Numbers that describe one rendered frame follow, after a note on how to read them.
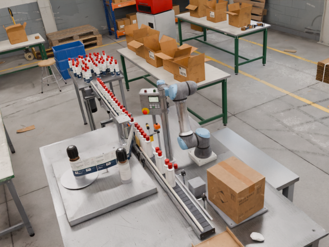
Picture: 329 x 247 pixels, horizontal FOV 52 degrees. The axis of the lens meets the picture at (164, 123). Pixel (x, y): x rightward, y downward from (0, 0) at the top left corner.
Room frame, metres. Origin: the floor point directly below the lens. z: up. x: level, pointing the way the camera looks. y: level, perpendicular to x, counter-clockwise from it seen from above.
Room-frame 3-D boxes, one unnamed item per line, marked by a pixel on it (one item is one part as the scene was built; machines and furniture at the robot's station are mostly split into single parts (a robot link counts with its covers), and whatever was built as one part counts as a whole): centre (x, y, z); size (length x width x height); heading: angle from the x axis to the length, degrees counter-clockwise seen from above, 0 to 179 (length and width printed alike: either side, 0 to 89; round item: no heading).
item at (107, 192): (2.20, 0.57, 0.86); 0.80 x 0.67 x 0.05; 21
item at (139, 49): (5.28, 0.17, 0.97); 0.44 x 0.38 x 0.37; 119
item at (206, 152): (2.32, -0.29, 0.92); 0.15 x 0.15 x 0.10
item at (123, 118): (2.61, 0.36, 1.14); 0.14 x 0.11 x 0.01; 21
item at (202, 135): (2.31, -0.29, 1.04); 0.13 x 0.12 x 0.14; 106
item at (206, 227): (2.25, 0.11, 0.86); 1.65 x 0.08 x 0.04; 21
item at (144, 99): (2.38, 0.07, 1.38); 0.17 x 0.10 x 0.19; 76
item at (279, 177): (2.15, -0.37, 0.81); 0.90 x 0.90 x 0.04; 24
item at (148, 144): (2.35, 0.15, 0.98); 0.05 x 0.05 x 0.20
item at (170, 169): (1.95, 0.00, 0.98); 0.05 x 0.05 x 0.20
